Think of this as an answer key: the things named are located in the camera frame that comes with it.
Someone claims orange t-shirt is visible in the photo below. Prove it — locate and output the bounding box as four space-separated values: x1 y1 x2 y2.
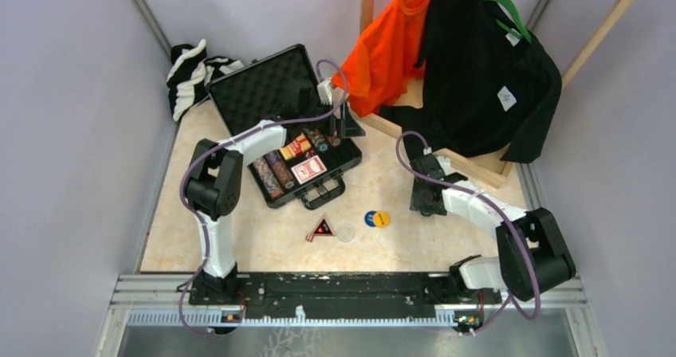
332 0 430 117

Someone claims green orange chip stack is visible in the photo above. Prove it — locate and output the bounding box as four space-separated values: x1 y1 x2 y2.
307 129 330 153

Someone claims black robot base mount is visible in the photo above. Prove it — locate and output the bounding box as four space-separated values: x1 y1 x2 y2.
187 270 502 320

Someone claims green clothes hanger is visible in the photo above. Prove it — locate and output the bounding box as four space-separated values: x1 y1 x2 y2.
485 0 533 43

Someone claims aluminium frame rail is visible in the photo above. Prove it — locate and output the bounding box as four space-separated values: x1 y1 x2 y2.
96 272 608 356

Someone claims black t-shirt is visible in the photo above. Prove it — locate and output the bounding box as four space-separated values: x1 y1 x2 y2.
379 0 562 163

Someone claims black poker set case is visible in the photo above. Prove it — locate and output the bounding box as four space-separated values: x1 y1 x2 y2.
207 44 362 210

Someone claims black white striped cloth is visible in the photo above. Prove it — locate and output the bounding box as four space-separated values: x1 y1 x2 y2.
166 38 244 122

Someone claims black red triangle token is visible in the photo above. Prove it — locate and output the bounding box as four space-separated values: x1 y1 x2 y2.
311 218 336 237

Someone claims red yellow chip stack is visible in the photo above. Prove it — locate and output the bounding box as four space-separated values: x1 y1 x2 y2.
325 131 342 147

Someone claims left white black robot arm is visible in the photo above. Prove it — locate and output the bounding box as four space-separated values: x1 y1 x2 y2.
179 92 348 304

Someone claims purple black chip stack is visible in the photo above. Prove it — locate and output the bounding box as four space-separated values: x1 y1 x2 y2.
264 151 296 190

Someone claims orange boxed card deck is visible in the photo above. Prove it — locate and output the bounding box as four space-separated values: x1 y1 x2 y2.
280 133 312 161

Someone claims clear dealer button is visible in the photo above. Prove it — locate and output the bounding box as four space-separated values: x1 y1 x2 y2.
336 224 356 243

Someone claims blue orange chip stack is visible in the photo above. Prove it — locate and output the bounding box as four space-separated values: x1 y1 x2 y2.
253 157 284 199

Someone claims blue small blind button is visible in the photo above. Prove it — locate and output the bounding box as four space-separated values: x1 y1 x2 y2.
364 210 376 227

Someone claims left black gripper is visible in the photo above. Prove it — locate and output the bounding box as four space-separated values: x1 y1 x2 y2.
299 99 364 138

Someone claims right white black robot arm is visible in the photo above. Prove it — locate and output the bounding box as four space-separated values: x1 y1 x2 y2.
411 155 576 303

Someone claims red playing card deck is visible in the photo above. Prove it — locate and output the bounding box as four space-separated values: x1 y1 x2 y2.
291 155 328 184

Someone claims wooden clothes rack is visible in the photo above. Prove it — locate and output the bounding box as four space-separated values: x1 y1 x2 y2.
337 0 647 190

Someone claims yellow big blind button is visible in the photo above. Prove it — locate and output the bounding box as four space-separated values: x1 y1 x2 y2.
372 211 391 228

